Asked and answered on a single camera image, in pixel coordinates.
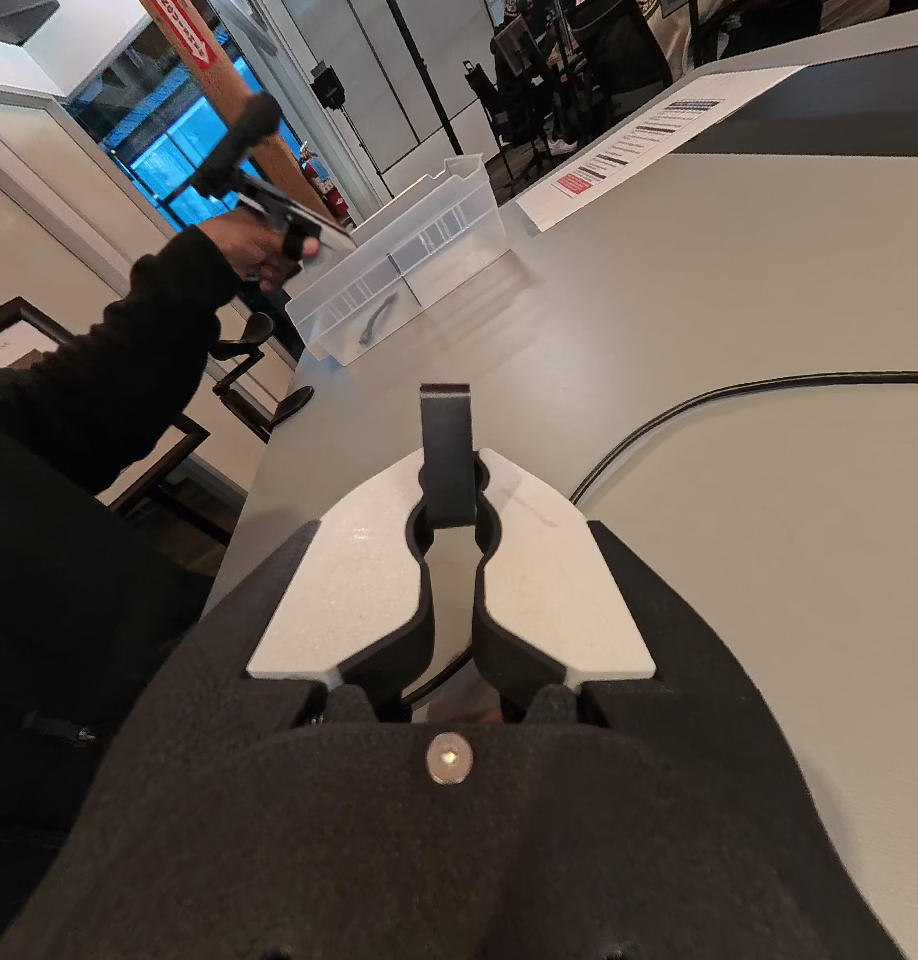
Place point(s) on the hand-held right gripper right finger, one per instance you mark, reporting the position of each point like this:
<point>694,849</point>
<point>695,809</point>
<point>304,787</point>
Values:
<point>564,592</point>

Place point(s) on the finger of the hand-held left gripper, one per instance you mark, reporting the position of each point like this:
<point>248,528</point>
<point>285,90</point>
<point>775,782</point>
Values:
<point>331,240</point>

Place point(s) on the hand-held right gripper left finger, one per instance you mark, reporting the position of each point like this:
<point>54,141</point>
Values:
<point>339,592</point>

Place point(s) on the clear plastic bin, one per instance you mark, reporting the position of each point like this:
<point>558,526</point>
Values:
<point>444,247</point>

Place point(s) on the slim black USB hub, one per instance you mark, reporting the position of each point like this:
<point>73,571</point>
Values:
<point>448,450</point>

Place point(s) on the person's left forearm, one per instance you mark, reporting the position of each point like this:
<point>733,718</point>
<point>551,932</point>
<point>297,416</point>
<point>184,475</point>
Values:
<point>129,360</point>

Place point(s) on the grey desk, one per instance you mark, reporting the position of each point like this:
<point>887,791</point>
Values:
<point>729,300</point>

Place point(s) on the red fire extinguisher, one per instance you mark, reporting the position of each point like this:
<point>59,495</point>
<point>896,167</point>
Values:
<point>325,184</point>

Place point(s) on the glass window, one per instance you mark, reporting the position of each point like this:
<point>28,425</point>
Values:
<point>151,150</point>

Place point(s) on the black stand-mounted device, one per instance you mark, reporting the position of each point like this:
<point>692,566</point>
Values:
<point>328,84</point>

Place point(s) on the black office chair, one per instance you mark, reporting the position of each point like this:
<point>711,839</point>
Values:
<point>241,337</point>
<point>624,60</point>
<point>504,90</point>

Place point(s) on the black floor lamp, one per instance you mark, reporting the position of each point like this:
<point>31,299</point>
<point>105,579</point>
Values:
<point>421,75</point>

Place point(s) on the beige cabinet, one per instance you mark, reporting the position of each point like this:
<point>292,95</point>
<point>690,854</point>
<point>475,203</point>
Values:
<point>54,225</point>

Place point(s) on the black framed sign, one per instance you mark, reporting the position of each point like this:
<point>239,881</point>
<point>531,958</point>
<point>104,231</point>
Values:
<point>16,349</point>

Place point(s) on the printed paper sheet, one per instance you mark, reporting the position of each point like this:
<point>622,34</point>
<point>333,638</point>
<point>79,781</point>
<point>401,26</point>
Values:
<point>654,142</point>

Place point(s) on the wooden post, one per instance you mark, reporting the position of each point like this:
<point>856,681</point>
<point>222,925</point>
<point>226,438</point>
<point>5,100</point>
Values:
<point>271,150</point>

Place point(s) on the red wall sign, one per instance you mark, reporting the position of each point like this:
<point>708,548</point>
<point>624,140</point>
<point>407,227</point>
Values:
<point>185,30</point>

